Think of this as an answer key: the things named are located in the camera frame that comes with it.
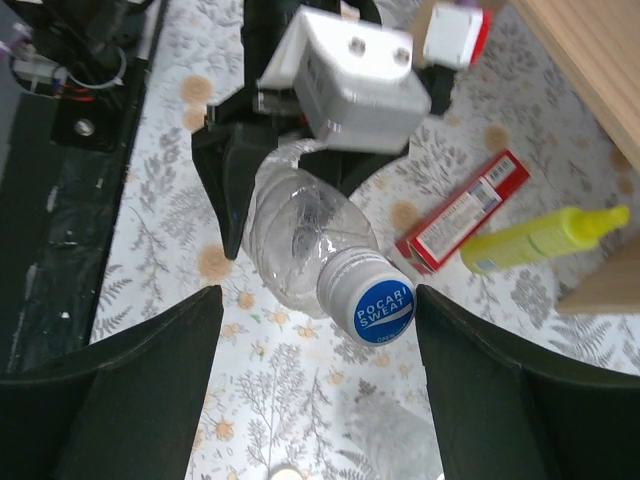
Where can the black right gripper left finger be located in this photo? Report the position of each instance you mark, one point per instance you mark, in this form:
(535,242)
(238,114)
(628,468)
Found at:
(126,407)

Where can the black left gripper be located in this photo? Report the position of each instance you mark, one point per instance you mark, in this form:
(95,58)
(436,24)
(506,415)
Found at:
(227,156)

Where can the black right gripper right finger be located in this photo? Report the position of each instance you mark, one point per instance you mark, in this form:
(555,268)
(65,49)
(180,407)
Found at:
(506,408)

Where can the clear plastic bottle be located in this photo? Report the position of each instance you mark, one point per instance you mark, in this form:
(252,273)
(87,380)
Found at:
(296,222)
(397,443)

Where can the blue white cap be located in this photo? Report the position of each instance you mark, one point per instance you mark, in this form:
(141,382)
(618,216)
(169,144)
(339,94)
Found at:
(366,296)

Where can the white bottle cap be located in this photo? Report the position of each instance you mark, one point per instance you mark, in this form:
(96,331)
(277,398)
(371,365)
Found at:
(285,472)

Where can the yellow spray bottle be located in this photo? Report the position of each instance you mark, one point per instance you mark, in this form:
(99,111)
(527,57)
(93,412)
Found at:
(567,231)

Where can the floral table mat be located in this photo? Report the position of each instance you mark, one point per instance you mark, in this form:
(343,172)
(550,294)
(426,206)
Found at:
(281,381)

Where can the red white box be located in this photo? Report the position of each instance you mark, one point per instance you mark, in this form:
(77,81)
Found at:
(429,244)

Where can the wooden shelf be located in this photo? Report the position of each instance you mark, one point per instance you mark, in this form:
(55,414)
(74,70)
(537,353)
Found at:
(595,44)

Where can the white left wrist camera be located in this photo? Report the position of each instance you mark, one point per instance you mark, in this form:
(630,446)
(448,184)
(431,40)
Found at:
(353,79)

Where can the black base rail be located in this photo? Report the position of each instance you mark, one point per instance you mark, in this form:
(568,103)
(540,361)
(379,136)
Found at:
(73,82)

